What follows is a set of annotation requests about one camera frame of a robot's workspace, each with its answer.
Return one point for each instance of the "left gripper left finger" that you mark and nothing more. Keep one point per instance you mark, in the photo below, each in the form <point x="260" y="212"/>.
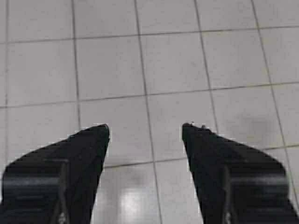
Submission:
<point x="55" y="184"/>

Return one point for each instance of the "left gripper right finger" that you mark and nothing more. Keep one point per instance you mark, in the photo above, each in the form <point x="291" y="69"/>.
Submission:
<point x="235" y="183"/>

